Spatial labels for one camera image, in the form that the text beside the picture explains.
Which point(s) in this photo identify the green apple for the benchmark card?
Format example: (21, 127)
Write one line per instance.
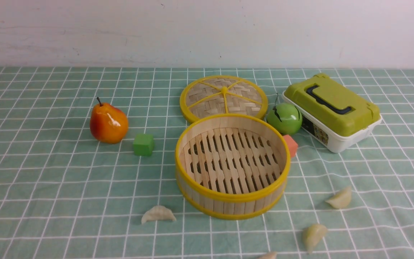
(284, 117)

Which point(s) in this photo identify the pale green dumpling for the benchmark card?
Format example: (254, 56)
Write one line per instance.
(312, 235)

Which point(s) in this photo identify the green checkered tablecloth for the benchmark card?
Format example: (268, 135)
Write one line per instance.
(66, 195)

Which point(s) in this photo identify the green lidded white box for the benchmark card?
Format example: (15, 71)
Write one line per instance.
(334, 115)

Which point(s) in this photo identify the orange red pear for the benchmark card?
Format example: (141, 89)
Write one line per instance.
(107, 123)

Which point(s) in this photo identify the green cube block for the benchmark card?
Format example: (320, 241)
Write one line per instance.
(143, 145)

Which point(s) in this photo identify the orange cube block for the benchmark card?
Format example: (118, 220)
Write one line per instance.
(292, 145)

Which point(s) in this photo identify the bamboo steamer tray yellow rim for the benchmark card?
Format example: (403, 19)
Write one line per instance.
(232, 166)

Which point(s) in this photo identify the white dumpling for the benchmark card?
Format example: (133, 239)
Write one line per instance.
(341, 199)
(158, 212)

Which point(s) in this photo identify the woven bamboo steamer lid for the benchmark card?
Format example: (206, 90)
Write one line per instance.
(222, 94)

